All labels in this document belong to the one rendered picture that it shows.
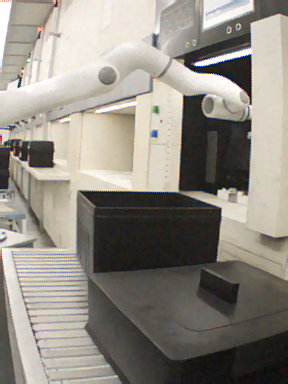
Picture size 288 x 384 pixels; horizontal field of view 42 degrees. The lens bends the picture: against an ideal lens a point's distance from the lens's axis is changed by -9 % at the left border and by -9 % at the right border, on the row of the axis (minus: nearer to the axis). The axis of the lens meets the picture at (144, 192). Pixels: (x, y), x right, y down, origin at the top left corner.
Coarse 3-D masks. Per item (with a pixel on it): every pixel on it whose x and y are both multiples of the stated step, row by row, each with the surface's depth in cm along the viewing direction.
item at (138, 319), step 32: (96, 288) 54; (128, 288) 54; (160, 288) 54; (192, 288) 54; (224, 288) 50; (256, 288) 54; (96, 320) 55; (128, 320) 44; (160, 320) 43; (192, 320) 43; (224, 320) 43; (256, 320) 43; (128, 352) 44; (160, 352) 36; (192, 352) 35; (224, 352) 36; (256, 352) 38
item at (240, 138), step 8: (232, 128) 153; (240, 128) 148; (248, 128) 143; (232, 136) 152; (240, 136) 146; (248, 136) 142; (232, 144) 150; (240, 144) 145; (248, 144) 141; (232, 152) 149; (240, 152) 144; (248, 152) 140; (232, 160) 148; (240, 160) 143; (248, 160) 138; (232, 168) 148; (240, 168) 142; (248, 168) 137; (232, 176) 148; (248, 176) 154; (248, 184) 152
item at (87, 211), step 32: (96, 192) 104; (128, 192) 106; (160, 192) 109; (96, 224) 77; (128, 224) 79; (160, 224) 81; (192, 224) 83; (96, 256) 78; (128, 256) 80; (160, 256) 82; (192, 256) 84
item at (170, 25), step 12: (180, 0) 136; (192, 0) 127; (252, 0) 95; (168, 12) 146; (180, 12) 136; (192, 12) 128; (252, 12) 96; (168, 24) 146; (180, 24) 136; (192, 24) 128; (216, 24) 114; (168, 36) 146
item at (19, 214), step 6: (0, 198) 387; (0, 204) 352; (6, 204) 355; (12, 204) 358; (18, 204) 345; (18, 210) 329; (0, 216) 306; (6, 216) 308; (12, 216) 310; (18, 216) 313; (24, 216) 315; (0, 222) 389; (12, 222) 395; (24, 222) 317; (24, 228) 317; (24, 234) 318
